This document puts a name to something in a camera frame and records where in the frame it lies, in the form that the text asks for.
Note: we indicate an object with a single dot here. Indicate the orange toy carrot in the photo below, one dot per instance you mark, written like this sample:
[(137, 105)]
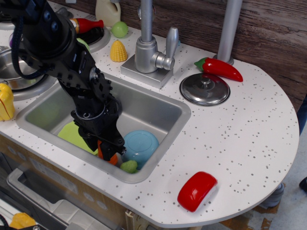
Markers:
[(106, 152)]

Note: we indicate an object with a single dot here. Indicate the grey sink basin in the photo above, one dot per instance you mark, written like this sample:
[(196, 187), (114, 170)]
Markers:
[(142, 109)]

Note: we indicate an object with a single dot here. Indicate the grey caster wheel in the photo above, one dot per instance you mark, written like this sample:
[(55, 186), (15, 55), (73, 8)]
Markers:
[(275, 198)]

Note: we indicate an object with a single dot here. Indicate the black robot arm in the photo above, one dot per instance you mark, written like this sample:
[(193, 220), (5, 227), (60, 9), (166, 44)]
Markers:
[(45, 43)]

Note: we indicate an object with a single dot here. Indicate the green toy cabbage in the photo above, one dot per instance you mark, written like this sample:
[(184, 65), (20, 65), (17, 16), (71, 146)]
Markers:
[(84, 43)]

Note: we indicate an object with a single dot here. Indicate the silver toy faucet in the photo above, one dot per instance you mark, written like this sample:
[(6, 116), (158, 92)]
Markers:
[(148, 65)]

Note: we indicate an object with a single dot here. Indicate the grey oven door handle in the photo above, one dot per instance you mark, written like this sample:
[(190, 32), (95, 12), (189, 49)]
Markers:
[(53, 216)]

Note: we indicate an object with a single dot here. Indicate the grey vertical pole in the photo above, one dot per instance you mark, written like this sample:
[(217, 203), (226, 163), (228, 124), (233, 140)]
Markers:
[(231, 17)]

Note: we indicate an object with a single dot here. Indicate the yellow toy on floor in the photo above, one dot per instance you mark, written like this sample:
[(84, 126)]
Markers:
[(22, 220)]

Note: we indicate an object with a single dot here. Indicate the small green toy vegetable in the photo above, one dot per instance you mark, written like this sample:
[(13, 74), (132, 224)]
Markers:
[(129, 166)]

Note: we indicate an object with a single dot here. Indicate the green toy lime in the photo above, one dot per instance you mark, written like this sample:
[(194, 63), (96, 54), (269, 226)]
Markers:
[(119, 29)]

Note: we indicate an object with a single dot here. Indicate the steel cooking pot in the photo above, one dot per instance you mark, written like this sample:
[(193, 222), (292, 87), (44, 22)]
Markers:
[(9, 76)]

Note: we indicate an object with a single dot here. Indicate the steel pot lid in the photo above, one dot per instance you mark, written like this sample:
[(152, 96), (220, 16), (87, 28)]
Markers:
[(204, 89)]

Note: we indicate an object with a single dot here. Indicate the cream toy jug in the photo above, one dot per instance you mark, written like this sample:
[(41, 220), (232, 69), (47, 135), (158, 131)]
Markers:
[(108, 11)]

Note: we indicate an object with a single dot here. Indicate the red toy ketchup bottle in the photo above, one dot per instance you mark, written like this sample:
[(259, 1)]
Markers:
[(83, 25)]

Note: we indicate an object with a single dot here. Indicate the light blue bowl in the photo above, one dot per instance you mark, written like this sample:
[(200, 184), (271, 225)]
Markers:
[(140, 145)]

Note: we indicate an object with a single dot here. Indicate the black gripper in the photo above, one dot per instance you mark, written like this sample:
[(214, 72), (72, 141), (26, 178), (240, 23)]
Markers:
[(104, 128)]

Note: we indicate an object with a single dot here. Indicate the yellow toy corn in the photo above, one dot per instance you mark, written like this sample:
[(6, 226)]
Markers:
[(118, 52)]

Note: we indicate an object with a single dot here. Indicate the light green plate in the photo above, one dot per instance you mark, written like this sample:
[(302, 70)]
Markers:
[(70, 134)]

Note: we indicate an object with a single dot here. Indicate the grey stove knob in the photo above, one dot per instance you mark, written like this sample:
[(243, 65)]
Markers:
[(64, 12)]

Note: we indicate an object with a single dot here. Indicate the red toy chili pepper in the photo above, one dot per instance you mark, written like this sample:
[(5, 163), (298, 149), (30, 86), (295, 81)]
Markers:
[(218, 68)]

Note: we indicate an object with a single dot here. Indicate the yellow toy bell pepper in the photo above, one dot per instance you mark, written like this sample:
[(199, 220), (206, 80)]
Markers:
[(7, 109)]

